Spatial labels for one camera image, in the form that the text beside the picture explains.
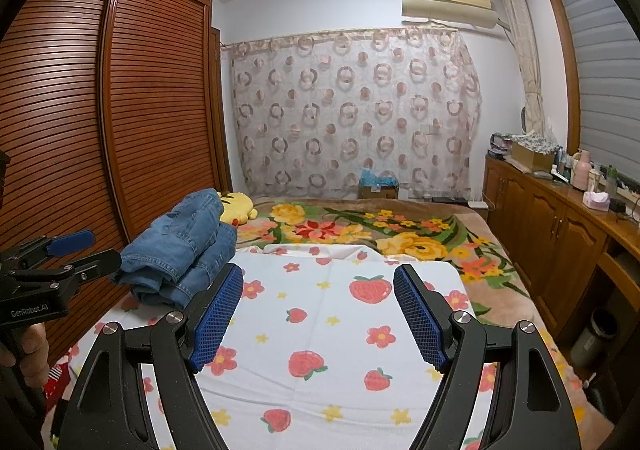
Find wooden sideboard cabinet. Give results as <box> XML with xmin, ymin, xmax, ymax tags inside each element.
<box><xmin>482</xmin><ymin>155</ymin><xmax>640</xmax><ymax>346</ymax></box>

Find beige window curtain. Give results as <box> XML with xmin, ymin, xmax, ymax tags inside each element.
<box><xmin>497</xmin><ymin>0</ymin><xmax>547</xmax><ymax>137</ymax></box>

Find folded dark blue jeans pile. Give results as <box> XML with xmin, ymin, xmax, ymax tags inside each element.
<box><xmin>121</xmin><ymin>189</ymin><xmax>224</xmax><ymax>288</ymax></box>

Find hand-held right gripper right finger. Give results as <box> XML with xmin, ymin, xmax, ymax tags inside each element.
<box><xmin>393</xmin><ymin>264</ymin><xmax>583</xmax><ymax>450</ymax></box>

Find pink tissue box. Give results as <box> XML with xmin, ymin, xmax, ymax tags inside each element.
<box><xmin>582</xmin><ymin>191</ymin><xmax>612</xmax><ymax>211</ymax></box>

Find strawberry print bed sheet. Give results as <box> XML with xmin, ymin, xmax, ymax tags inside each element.
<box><xmin>45</xmin><ymin>242</ymin><xmax>501</xmax><ymax>450</ymax></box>

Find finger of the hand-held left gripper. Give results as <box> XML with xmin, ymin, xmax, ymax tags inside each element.
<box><xmin>7</xmin><ymin>250</ymin><xmax>123</xmax><ymax>287</ymax></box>
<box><xmin>15</xmin><ymin>230</ymin><xmax>96</xmax><ymax>261</ymax></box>

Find stack of small boxes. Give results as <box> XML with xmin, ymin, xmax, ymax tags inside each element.
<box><xmin>490</xmin><ymin>132</ymin><xmax>514</xmax><ymax>159</ymax></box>

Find person's left hand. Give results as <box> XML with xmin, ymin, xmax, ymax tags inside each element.
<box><xmin>0</xmin><ymin>320</ymin><xmax>52</xmax><ymax>392</ymax></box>

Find wooden louvered wardrobe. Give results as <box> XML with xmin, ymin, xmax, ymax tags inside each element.
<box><xmin>0</xmin><ymin>0</ymin><xmax>233</xmax><ymax>366</ymax></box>

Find yellow plush toy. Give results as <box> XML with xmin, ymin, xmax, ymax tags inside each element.
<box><xmin>217</xmin><ymin>190</ymin><xmax>259</xmax><ymax>227</ymax></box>

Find grey trash bin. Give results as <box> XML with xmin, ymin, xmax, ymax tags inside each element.
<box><xmin>570</xmin><ymin>307</ymin><xmax>619</xmax><ymax>369</ymax></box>

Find floral blanket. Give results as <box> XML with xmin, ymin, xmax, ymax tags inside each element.
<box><xmin>235</xmin><ymin>197</ymin><xmax>601</xmax><ymax>450</ymax></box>

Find red and white printed bag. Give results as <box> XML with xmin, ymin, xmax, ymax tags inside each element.
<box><xmin>45</xmin><ymin>362</ymin><xmax>72</xmax><ymax>399</ymax></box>

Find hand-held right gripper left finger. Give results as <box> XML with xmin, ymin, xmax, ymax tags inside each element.
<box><xmin>65</xmin><ymin>264</ymin><xmax>244</xmax><ymax>450</ymax></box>

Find circle pattern sheer curtain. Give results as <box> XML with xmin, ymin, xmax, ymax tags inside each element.
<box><xmin>227</xmin><ymin>27</ymin><xmax>483</xmax><ymax>201</ymax></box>

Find cardboard box with blue packets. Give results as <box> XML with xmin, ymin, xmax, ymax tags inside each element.
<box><xmin>359</xmin><ymin>169</ymin><xmax>401</xmax><ymax>199</ymax></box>

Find pink thermos jug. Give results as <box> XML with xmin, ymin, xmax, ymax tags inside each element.
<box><xmin>572</xmin><ymin>150</ymin><xmax>594</xmax><ymax>191</ymax></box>

